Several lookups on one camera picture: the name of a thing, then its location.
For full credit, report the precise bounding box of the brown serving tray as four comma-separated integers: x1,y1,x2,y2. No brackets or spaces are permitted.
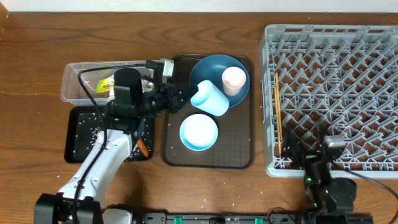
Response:
162,54,254,169

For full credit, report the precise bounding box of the spilled white rice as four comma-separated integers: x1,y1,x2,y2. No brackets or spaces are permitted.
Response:
73,111,153,161

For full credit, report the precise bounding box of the clear plastic bin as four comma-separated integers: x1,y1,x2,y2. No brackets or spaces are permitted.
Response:
62,60,167,106

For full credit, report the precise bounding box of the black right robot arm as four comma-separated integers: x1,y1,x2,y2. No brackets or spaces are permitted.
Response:
282,127,357,223

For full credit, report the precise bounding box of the dark blue plate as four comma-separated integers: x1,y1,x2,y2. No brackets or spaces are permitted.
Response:
189,54,253,108

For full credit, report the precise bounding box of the pink cup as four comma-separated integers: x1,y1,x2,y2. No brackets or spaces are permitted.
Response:
221,67,246,96

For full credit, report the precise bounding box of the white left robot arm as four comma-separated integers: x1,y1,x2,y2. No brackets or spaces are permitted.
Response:
34,65,198,223

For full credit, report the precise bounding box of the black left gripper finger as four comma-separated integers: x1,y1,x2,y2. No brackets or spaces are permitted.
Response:
165,83,198,100
169,96,190,114

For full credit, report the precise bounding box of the light blue bowl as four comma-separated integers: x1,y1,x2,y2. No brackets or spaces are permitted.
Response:
179,114,218,151

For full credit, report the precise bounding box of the light blue cup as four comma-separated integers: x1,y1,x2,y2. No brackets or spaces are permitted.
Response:
190,80,229,116

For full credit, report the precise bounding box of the yellow green snack wrapper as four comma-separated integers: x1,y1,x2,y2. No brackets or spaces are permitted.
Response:
95,75,114,93

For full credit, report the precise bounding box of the wooden chopstick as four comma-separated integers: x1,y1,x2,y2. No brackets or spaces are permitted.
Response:
274,85,282,156
274,72,282,144

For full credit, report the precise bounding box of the white tissue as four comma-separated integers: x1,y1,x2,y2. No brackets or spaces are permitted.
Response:
141,75,155,93

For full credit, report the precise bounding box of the orange carrot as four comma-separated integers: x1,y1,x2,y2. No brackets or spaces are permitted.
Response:
136,138,150,159

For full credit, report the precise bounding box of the grey dishwasher rack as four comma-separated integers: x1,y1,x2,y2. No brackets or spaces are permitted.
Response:
259,24,397,179

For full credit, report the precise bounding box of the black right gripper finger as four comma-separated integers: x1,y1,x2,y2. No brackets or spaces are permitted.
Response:
315,118,329,137
281,127,300,159

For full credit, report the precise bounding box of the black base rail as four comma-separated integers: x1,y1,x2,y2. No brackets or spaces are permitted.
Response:
136,212,374,224

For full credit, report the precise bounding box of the black tray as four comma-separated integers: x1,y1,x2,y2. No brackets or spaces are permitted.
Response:
63,105,155,164

